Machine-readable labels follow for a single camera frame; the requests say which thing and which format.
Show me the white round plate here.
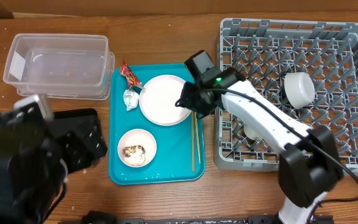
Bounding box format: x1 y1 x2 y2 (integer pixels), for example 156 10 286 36
139 75 191 126

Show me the white plastic cup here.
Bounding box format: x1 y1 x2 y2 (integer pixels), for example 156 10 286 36
243 124 263 141

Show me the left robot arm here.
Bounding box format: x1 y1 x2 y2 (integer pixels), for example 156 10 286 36
0 106 68 223

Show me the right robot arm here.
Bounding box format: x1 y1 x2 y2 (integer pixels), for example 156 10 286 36
175 50 343 223

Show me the grey dishwasher rack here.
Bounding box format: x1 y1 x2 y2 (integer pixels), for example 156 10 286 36
218 18 358 175

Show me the teal serving tray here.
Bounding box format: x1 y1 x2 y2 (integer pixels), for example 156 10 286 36
108 68 206 185

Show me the crumpled white napkin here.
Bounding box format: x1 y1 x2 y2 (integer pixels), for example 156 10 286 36
123 90 139 111

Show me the red snack wrapper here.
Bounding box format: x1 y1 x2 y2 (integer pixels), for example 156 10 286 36
119 61 144 90

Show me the white bowl with leftovers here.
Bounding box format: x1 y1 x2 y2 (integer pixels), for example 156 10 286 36
117 129 157 168

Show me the white bowl in rack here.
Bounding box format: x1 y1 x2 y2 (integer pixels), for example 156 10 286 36
284 72 315 109

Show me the black plastic tray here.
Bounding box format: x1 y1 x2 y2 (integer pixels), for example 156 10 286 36
48 108 108 173

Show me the clear plastic bin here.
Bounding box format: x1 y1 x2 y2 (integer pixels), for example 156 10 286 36
2 33 115 100

